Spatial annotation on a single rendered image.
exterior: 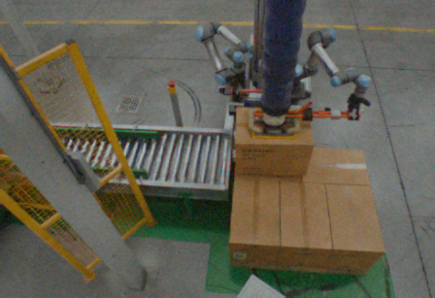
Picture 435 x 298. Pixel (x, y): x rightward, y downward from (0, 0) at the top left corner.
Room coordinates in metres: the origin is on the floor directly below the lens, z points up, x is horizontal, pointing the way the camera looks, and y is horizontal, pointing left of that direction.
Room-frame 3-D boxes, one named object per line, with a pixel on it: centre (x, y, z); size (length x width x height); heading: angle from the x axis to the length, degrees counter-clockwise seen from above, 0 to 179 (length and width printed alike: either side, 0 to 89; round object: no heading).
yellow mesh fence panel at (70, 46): (1.26, 0.99, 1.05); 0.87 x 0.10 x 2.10; 132
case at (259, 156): (1.72, -0.48, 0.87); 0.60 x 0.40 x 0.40; 82
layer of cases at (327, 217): (1.39, -0.72, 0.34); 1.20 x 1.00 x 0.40; 80
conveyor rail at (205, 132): (2.32, 0.97, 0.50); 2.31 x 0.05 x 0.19; 80
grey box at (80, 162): (1.03, 0.77, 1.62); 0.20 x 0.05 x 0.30; 80
